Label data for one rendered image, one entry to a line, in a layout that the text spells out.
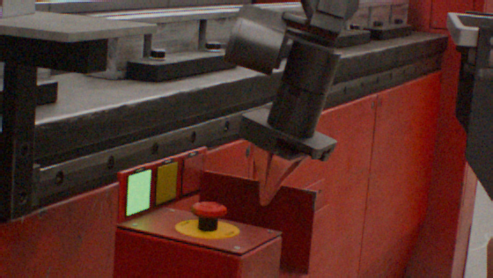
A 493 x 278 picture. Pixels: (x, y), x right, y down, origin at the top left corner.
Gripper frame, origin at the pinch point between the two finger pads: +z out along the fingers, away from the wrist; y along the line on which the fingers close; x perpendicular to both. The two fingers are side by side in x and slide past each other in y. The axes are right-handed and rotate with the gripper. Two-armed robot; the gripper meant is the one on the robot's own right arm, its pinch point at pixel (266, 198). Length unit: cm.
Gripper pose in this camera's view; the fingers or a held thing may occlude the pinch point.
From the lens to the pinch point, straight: 123.3
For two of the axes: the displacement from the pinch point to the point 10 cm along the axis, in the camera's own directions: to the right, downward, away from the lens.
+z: -3.0, 9.1, 3.0
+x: -4.4, 1.5, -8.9
